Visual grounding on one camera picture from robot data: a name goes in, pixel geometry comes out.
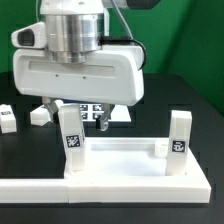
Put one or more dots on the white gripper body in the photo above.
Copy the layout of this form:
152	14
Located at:
110	75

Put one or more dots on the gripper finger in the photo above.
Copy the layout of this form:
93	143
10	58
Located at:
102	123
51	104

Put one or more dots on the white desk top tray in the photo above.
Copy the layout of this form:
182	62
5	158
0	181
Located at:
103	157

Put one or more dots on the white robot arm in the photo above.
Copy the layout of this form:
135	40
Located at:
70	55

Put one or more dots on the fiducial marker plate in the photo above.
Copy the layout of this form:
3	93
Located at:
90	112

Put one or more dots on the white L-shaped corner guide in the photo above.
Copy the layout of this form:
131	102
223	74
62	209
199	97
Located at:
77	189

